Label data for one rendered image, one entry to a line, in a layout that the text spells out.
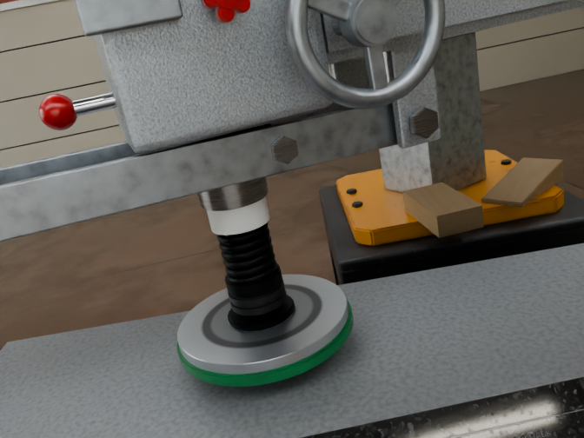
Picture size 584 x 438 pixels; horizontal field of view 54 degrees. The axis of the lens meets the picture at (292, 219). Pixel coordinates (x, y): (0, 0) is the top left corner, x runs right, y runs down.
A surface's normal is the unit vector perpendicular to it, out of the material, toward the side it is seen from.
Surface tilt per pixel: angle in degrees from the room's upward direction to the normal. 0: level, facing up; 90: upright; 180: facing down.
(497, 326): 0
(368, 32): 90
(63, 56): 90
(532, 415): 45
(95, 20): 90
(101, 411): 0
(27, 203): 90
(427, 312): 0
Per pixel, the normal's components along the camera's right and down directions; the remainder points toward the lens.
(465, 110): 0.51, 0.19
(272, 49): 0.33, 0.26
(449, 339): -0.18, -0.93
